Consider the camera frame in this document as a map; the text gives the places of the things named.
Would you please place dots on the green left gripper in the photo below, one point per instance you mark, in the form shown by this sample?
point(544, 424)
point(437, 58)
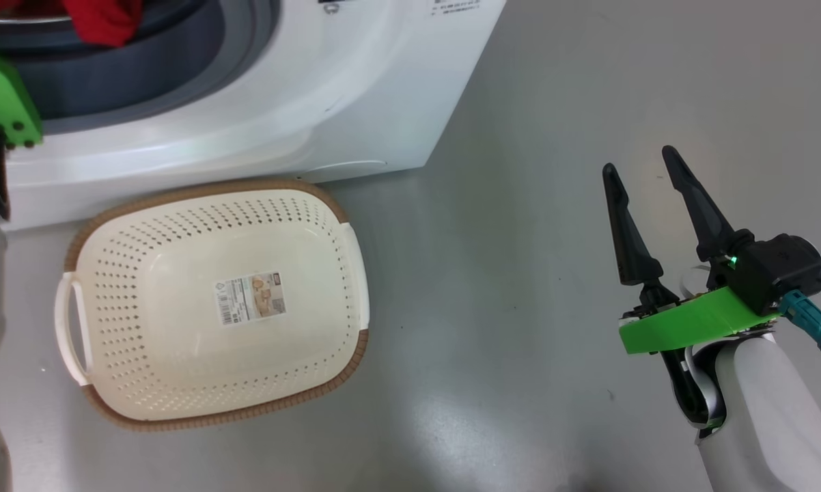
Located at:
point(4, 102)

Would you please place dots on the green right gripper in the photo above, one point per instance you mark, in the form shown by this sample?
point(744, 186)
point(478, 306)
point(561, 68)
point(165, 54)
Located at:
point(697, 321)

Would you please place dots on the red garment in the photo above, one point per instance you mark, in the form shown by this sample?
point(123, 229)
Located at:
point(103, 20)

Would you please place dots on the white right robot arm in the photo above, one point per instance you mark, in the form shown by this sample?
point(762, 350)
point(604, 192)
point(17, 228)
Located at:
point(772, 424)

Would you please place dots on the grey rubber door gasket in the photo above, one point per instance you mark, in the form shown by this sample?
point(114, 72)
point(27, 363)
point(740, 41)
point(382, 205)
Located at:
point(144, 75)

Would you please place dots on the white front-load washing machine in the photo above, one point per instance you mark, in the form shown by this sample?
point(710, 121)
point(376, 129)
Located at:
point(281, 82)

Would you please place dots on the cream perforated laundry basket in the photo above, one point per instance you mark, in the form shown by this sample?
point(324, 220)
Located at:
point(178, 355)

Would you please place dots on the printed basket label sticker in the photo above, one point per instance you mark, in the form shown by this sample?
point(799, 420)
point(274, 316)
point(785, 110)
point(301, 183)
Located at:
point(250, 298)

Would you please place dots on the printed instruction text label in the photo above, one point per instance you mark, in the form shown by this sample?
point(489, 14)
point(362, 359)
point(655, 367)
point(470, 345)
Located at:
point(456, 5)

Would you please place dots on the round drain filter cover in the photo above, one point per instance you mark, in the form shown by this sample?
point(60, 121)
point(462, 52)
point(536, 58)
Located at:
point(345, 169)

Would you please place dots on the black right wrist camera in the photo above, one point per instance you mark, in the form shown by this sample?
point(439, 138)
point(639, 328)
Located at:
point(779, 270)

